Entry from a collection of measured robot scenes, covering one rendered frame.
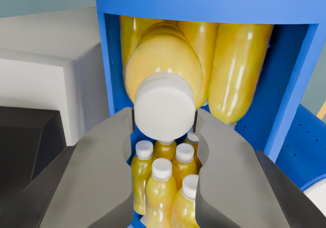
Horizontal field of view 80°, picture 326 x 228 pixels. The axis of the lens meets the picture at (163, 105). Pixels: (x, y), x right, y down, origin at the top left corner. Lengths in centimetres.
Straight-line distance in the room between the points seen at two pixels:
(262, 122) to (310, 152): 35
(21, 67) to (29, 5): 134
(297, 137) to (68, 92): 69
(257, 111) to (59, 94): 35
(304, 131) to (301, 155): 10
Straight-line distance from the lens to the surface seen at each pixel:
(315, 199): 74
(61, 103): 31
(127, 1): 19
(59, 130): 33
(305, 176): 71
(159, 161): 41
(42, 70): 30
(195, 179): 38
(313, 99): 195
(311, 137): 79
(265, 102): 40
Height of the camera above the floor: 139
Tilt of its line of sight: 61 degrees down
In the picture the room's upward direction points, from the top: 179 degrees counter-clockwise
